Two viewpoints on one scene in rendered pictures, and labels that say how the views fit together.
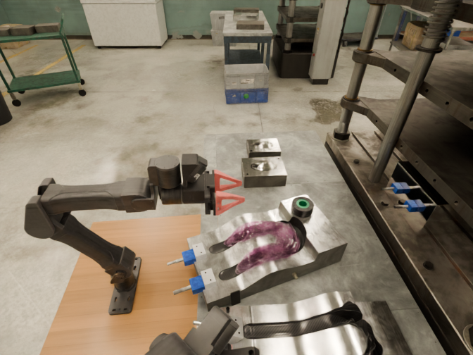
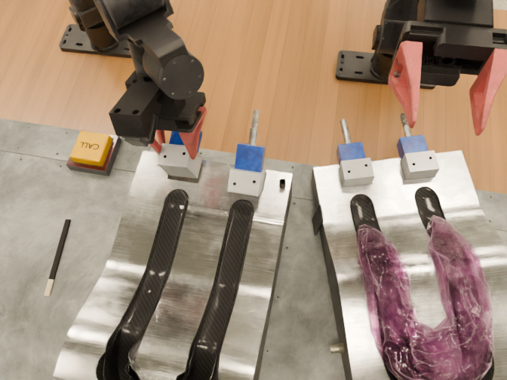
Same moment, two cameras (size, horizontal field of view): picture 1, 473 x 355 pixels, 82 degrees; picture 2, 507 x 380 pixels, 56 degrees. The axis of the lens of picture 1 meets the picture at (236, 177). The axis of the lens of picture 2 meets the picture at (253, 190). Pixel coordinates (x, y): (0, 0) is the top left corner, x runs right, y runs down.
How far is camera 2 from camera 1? 0.53 m
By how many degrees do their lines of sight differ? 63
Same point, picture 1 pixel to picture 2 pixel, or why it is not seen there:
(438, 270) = not seen: outside the picture
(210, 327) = (159, 36)
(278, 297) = (308, 307)
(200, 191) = (424, 12)
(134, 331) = (307, 84)
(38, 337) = not seen: hidden behind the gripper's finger
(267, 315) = (259, 247)
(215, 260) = (396, 194)
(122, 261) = (390, 22)
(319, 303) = (244, 340)
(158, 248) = (455, 114)
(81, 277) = not seen: hidden behind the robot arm
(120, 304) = (349, 63)
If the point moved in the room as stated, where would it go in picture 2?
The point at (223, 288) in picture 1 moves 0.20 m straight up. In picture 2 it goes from (334, 197) to (351, 134)
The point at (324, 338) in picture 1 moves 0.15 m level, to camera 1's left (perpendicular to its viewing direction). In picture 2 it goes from (187, 320) to (218, 224)
